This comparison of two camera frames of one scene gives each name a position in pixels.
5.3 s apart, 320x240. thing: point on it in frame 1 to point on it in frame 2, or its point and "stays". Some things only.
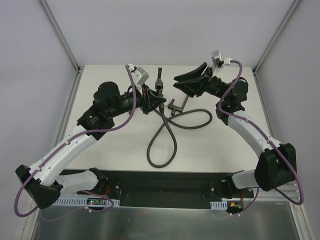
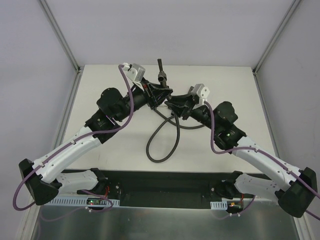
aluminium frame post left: (60, 35) stays
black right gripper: (204, 81) to (188, 109)
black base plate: (165, 189) stays
